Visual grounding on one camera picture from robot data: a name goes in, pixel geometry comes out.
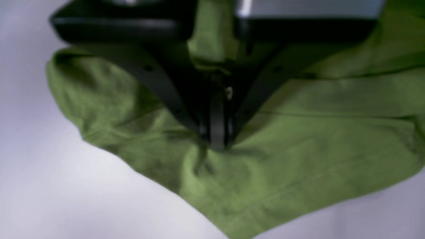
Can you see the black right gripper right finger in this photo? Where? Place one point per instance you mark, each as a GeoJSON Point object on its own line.
{"type": "Point", "coordinates": [278, 40]}

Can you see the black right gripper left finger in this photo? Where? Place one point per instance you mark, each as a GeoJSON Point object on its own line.
{"type": "Point", "coordinates": [147, 39]}

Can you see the green T-shirt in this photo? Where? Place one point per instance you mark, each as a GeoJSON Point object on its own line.
{"type": "Point", "coordinates": [352, 124]}

